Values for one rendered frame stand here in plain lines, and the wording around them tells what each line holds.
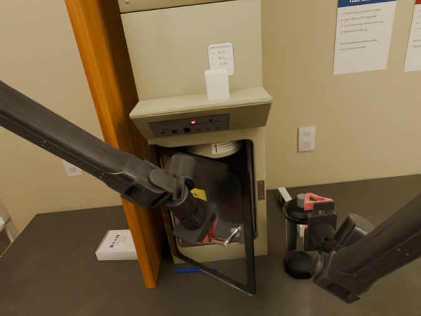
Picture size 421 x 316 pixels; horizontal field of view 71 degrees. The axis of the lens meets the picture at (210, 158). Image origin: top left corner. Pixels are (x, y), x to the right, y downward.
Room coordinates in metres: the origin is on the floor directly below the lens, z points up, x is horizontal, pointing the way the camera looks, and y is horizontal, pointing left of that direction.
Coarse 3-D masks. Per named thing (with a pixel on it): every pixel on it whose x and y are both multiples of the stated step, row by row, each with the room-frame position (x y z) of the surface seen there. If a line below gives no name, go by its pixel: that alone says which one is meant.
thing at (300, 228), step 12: (288, 216) 0.65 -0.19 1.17; (288, 228) 0.66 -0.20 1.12; (300, 228) 0.63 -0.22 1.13; (288, 240) 0.66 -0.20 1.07; (300, 240) 0.63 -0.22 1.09; (288, 252) 0.66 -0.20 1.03; (300, 252) 0.63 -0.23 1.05; (312, 252) 0.63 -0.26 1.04; (288, 264) 0.66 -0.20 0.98; (300, 264) 0.63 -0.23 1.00
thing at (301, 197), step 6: (294, 198) 0.71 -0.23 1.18; (300, 198) 0.67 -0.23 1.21; (288, 204) 0.68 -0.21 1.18; (294, 204) 0.68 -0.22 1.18; (300, 204) 0.67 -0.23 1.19; (288, 210) 0.67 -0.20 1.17; (294, 210) 0.66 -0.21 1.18; (300, 210) 0.65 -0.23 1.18; (306, 210) 0.65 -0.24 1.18; (312, 210) 0.65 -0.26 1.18; (294, 216) 0.64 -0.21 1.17; (300, 216) 0.64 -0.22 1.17; (306, 216) 0.63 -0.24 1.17
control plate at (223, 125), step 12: (168, 120) 0.66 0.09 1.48; (180, 120) 0.66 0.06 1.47; (192, 120) 0.66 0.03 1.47; (204, 120) 0.67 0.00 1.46; (216, 120) 0.67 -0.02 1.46; (228, 120) 0.68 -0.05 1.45; (156, 132) 0.70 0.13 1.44; (168, 132) 0.70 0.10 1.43; (180, 132) 0.71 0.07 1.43; (192, 132) 0.71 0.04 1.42
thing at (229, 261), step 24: (216, 168) 0.60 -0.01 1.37; (240, 168) 0.55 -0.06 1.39; (216, 192) 0.60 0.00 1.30; (240, 192) 0.56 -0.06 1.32; (240, 216) 0.56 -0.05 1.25; (240, 240) 0.56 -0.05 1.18; (192, 264) 0.68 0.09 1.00; (216, 264) 0.62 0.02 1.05; (240, 264) 0.57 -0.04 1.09; (240, 288) 0.57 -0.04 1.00
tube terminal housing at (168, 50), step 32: (256, 0) 0.74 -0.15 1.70; (128, 32) 0.75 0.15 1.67; (160, 32) 0.75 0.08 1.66; (192, 32) 0.75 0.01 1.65; (224, 32) 0.75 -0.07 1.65; (256, 32) 0.74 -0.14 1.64; (160, 64) 0.75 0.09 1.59; (192, 64) 0.75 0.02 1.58; (256, 64) 0.74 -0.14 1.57; (160, 96) 0.75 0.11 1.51; (256, 128) 0.74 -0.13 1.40; (256, 160) 0.74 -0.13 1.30; (256, 192) 0.74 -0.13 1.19; (256, 224) 0.77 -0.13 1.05
